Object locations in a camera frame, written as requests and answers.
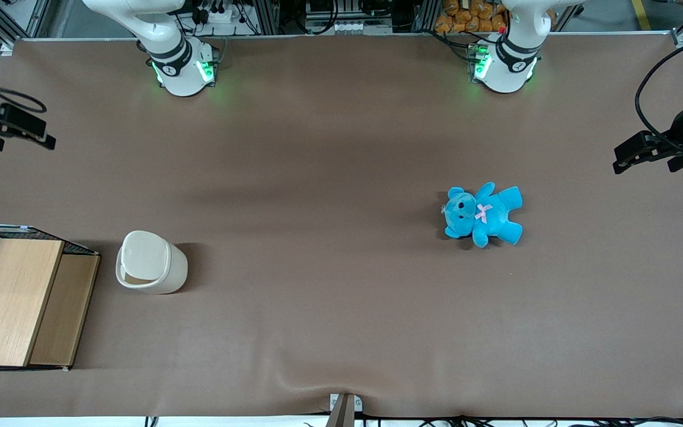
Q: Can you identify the beige trash can lid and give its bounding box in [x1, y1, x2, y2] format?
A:
[122, 230, 171, 281]

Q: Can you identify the blue teddy bear plush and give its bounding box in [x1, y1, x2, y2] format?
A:
[442, 182, 524, 248]

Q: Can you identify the brown table cover mat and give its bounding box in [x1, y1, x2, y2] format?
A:
[0, 33, 683, 419]

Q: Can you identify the orange packaged items pile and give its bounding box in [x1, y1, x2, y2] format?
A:
[435, 0, 508, 34]

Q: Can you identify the white power strip with plugs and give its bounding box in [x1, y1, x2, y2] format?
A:
[190, 0, 244, 26]

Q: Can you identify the metal mount bracket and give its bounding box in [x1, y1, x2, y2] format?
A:
[328, 393, 364, 427]

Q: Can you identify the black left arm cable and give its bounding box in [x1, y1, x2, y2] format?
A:
[635, 39, 683, 156]

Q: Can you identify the wooden shelf box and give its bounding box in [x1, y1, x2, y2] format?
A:
[0, 224, 101, 372]

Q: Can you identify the beige trash can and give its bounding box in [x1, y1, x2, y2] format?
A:
[115, 230, 189, 295]

